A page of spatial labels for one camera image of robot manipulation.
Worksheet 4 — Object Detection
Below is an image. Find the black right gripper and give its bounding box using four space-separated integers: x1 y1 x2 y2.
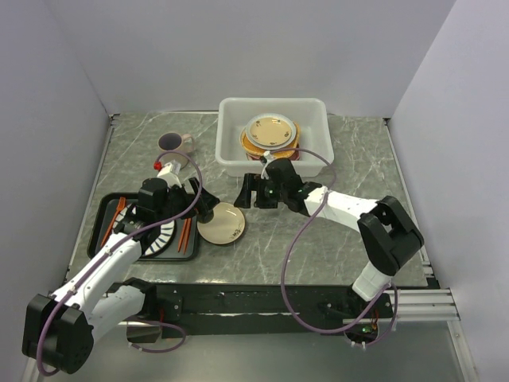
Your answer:
234 173 287 209

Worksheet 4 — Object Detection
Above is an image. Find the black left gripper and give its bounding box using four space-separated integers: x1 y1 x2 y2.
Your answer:
157 177 220 224

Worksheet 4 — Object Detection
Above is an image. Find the white ceramic bowl plate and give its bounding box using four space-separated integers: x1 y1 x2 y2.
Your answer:
244 114 301 151

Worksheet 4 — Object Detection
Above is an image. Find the small beige floral plate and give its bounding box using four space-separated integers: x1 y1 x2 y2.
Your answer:
246 115 297 148

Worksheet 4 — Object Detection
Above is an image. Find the woven bamboo plate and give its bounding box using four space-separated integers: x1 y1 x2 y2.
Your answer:
239 130 300 157

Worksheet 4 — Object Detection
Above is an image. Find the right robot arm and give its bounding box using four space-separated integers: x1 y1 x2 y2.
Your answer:
234 158 424 317

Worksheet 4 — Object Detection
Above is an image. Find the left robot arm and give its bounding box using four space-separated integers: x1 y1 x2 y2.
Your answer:
22 177 220 376

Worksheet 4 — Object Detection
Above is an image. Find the white plastic bin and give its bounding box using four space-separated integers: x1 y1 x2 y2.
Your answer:
216 97 334 177

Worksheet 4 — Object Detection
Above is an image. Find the orange chopstick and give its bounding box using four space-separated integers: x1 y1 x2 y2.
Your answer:
181 218 192 254
177 218 192 253

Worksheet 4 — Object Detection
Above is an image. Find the beige plate, black calligraphy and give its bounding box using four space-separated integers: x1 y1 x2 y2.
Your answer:
197 202 246 245

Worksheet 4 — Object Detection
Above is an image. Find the black serving tray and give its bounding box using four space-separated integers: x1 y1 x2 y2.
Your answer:
87 192 200 263

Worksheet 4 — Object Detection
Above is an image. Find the white blue striped plate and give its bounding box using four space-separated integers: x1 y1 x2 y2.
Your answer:
113 203 177 258

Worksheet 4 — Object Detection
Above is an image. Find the beige ceramic mug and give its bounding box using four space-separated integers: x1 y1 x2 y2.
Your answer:
157 132 195 167

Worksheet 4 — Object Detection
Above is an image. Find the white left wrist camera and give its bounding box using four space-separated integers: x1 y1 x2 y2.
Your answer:
153 160 182 188

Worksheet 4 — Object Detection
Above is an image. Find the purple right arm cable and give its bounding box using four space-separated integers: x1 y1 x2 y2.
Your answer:
260 149 398 351

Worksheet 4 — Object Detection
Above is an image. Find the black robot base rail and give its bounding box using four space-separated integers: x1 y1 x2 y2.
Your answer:
130 282 394 337

